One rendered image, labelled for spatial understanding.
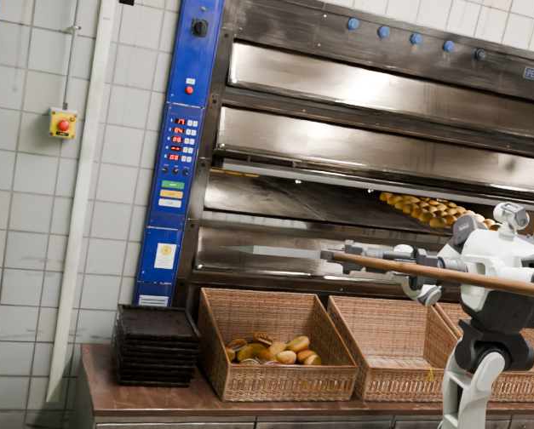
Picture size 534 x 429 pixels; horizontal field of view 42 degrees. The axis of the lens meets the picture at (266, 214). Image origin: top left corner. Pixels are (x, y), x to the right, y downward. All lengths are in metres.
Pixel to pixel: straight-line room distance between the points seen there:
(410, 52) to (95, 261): 1.61
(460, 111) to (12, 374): 2.24
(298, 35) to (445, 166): 0.94
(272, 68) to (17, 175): 1.08
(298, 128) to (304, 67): 0.26
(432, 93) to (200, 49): 1.09
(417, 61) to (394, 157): 0.43
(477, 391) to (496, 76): 1.52
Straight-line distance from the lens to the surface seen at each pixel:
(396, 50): 3.13
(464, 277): 1.82
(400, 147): 3.20
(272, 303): 3.09
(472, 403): 2.60
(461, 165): 3.38
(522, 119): 3.54
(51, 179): 2.77
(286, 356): 3.01
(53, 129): 2.66
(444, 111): 3.26
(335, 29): 2.99
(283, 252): 2.45
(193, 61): 2.75
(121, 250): 2.88
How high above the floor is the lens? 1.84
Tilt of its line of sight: 13 degrees down
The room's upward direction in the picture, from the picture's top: 11 degrees clockwise
